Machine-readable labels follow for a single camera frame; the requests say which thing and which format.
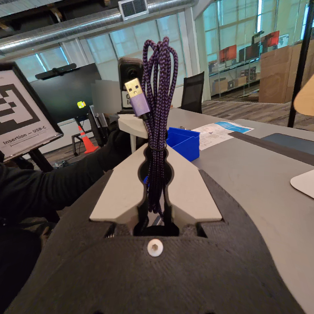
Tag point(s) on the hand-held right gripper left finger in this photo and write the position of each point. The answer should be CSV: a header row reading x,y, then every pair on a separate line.
x,y
120,193

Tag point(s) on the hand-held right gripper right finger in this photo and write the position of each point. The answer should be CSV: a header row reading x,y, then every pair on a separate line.
x,y
193,196

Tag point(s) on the blue plastic bin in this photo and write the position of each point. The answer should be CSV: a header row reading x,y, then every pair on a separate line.
x,y
186,147

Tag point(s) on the person's left forearm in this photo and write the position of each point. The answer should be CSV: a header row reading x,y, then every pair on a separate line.
x,y
49,186

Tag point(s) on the person's left hand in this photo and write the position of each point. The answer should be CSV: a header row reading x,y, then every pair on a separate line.
x,y
115,149

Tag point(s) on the orange traffic cone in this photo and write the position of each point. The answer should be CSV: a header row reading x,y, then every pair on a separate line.
x,y
88,144

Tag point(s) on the white air vent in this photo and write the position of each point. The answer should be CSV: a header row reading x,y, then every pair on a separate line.
x,y
133,8

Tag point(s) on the printed paper sheet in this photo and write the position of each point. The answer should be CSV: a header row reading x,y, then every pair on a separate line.
x,y
215,135

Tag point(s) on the black webcam bar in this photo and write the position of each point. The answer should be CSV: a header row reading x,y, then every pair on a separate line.
x,y
56,72

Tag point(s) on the black television screen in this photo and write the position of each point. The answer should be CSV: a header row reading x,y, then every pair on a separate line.
x,y
61,98

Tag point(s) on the black mesh office chair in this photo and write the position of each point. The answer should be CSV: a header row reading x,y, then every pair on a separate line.
x,y
192,93

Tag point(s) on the white tablet stand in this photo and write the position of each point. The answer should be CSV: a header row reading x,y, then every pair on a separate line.
x,y
304,184

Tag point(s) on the printed tag sign board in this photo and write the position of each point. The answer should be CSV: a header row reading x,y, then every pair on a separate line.
x,y
19,117

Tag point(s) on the wooden board with dark panel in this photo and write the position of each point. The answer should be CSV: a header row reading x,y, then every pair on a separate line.
x,y
306,98

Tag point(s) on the silver air duct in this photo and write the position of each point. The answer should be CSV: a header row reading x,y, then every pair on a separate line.
x,y
36,7
73,28

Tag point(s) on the red printer enclosure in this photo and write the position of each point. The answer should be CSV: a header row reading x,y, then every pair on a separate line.
x,y
228,54
269,39

